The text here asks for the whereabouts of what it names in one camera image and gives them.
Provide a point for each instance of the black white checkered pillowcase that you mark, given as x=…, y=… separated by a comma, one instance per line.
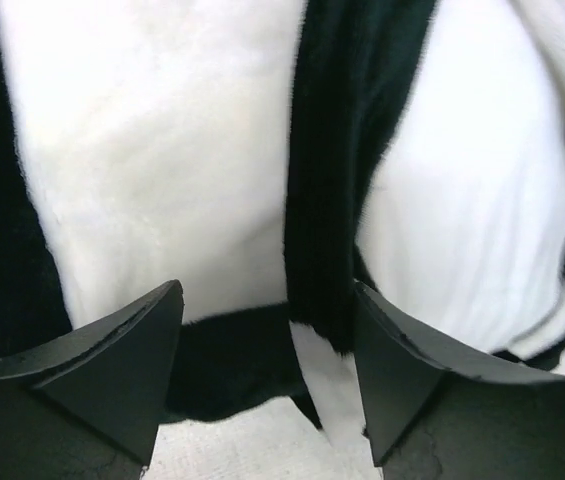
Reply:
x=271, y=153

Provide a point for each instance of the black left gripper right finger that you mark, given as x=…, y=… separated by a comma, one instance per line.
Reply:
x=436, y=408

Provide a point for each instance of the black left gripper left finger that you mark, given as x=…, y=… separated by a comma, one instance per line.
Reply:
x=87, y=405

